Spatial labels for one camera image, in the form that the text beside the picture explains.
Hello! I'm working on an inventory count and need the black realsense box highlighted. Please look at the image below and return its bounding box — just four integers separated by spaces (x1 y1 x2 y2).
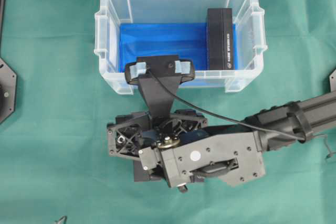
133 158 166 182
206 8 235 70

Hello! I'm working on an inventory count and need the clear plastic storage case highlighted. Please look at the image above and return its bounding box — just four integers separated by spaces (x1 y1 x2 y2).
94 0 267 95

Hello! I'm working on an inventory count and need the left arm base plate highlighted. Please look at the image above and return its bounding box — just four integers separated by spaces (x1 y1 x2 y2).
0 59 17 123

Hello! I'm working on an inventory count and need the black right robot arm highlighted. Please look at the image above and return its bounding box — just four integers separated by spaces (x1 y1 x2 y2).
107 92 335 192

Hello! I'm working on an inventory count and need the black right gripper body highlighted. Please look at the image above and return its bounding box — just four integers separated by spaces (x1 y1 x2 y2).
107 109 208 159

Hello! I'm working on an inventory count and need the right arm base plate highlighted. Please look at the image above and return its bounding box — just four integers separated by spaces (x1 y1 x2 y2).
329 69 336 92

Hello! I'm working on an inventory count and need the black camera cable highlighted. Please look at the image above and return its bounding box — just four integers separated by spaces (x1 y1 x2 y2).
145 66 336 161

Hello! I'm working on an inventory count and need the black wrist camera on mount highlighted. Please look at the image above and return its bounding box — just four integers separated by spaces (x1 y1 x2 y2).
124 55 195 119

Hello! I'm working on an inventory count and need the blue cloth liner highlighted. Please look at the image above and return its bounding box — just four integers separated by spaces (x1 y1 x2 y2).
118 22 242 73

